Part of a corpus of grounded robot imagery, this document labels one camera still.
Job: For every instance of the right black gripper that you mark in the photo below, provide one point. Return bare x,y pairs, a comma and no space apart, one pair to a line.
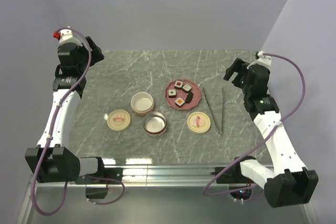
238,65

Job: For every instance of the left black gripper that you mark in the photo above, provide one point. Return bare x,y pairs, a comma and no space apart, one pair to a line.
96,53

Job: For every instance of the sushi roll pale centre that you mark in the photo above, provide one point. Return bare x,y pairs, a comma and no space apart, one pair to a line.
187,88

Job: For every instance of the black spiky food piece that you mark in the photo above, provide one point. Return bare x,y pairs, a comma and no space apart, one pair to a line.
189,97

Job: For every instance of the sushi roll red centre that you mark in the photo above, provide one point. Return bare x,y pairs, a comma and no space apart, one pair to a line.
178,84

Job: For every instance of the sushi roll orange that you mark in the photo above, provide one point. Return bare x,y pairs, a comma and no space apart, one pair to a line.
179,102

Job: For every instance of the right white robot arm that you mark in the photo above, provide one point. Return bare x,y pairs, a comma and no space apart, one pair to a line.
273,164

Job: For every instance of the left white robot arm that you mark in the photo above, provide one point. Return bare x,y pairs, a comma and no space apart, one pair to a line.
51,160

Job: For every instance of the cream lunch box container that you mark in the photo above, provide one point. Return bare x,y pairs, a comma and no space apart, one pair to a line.
142,103

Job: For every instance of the steel lunch box container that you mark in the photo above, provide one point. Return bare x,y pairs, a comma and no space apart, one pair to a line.
154,124

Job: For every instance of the pink polka dot plate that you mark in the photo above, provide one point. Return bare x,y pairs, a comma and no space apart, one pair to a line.
181,94

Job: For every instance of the right cream lid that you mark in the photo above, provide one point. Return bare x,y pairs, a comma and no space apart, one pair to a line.
198,122

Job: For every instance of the cream lid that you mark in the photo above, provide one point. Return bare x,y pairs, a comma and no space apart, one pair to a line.
198,122
118,120

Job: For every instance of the left cream lid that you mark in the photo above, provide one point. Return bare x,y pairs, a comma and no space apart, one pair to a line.
118,120

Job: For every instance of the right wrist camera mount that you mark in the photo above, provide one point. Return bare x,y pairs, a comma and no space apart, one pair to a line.
263,59

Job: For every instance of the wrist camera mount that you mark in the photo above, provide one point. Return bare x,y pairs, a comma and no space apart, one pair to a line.
66,36
263,59

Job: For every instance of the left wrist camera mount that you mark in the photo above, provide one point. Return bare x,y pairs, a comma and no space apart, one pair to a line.
66,36

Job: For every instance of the aluminium rail frame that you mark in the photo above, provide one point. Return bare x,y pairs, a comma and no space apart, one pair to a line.
159,194

